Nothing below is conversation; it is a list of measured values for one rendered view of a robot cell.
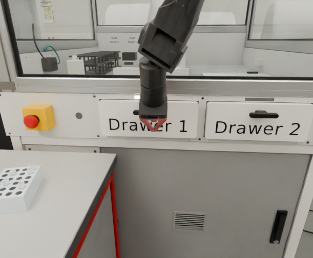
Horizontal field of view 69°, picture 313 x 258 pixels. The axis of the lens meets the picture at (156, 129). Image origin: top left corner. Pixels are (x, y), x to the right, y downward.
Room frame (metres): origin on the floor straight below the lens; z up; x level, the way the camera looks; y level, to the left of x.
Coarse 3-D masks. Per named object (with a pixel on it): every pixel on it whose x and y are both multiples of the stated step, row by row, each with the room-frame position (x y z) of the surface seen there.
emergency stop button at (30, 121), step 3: (27, 117) 0.60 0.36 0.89; (30, 117) 0.60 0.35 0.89; (33, 117) 0.60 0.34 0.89; (24, 120) 0.60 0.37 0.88; (27, 120) 0.60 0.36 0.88; (30, 120) 0.60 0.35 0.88; (33, 120) 0.60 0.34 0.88; (36, 120) 0.60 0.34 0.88; (24, 123) 0.60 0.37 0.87; (27, 123) 0.60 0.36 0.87; (30, 123) 0.60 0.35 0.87; (33, 123) 0.60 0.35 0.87; (36, 123) 0.60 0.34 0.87; (27, 126) 0.60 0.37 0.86; (30, 126) 0.60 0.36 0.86; (33, 126) 0.60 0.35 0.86; (36, 126) 0.61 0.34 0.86
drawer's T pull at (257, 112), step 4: (252, 112) 0.58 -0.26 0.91; (256, 112) 0.59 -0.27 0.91; (260, 112) 0.58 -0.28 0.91; (264, 112) 0.58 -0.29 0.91; (252, 116) 0.57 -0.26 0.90; (256, 116) 0.57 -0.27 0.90; (260, 116) 0.57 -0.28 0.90; (264, 116) 0.57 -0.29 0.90; (268, 116) 0.57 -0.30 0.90; (272, 116) 0.57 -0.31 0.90; (276, 116) 0.57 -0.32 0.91
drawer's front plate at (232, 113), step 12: (216, 108) 0.61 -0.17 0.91; (228, 108) 0.61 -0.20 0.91; (240, 108) 0.61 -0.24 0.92; (252, 108) 0.61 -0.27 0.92; (264, 108) 0.60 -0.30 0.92; (276, 108) 0.60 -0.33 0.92; (288, 108) 0.60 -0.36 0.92; (300, 108) 0.60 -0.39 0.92; (312, 108) 0.59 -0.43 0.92; (216, 120) 0.61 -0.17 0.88; (228, 120) 0.61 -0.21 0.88; (240, 120) 0.61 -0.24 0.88; (252, 120) 0.60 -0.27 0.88; (264, 120) 0.60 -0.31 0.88; (276, 120) 0.60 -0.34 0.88; (288, 120) 0.60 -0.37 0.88; (300, 120) 0.60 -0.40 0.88; (204, 132) 0.63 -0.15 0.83; (228, 132) 0.61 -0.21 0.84; (240, 132) 0.61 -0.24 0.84; (288, 132) 0.60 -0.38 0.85; (300, 132) 0.59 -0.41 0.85
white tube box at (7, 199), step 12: (12, 168) 0.48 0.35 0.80; (24, 168) 0.48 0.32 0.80; (36, 168) 0.48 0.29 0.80; (0, 180) 0.44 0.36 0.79; (12, 180) 0.43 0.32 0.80; (24, 180) 0.43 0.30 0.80; (36, 180) 0.45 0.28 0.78; (0, 192) 0.39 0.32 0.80; (12, 192) 0.39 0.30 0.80; (24, 192) 0.39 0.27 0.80; (0, 204) 0.37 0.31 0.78; (12, 204) 0.37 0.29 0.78; (24, 204) 0.37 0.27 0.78
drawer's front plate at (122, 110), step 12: (108, 108) 0.64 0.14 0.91; (120, 108) 0.63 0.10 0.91; (132, 108) 0.63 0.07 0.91; (168, 108) 0.62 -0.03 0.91; (180, 108) 0.62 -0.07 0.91; (192, 108) 0.62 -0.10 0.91; (108, 120) 0.64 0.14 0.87; (120, 120) 0.63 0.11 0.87; (132, 120) 0.63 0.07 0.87; (168, 120) 0.62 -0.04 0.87; (180, 120) 0.62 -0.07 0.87; (192, 120) 0.62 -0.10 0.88; (108, 132) 0.64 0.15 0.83; (120, 132) 0.63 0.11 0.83; (132, 132) 0.63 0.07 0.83; (144, 132) 0.63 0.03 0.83; (156, 132) 0.63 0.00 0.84; (168, 132) 0.62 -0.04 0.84; (180, 132) 0.62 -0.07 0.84; (192, 132) 0.62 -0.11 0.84
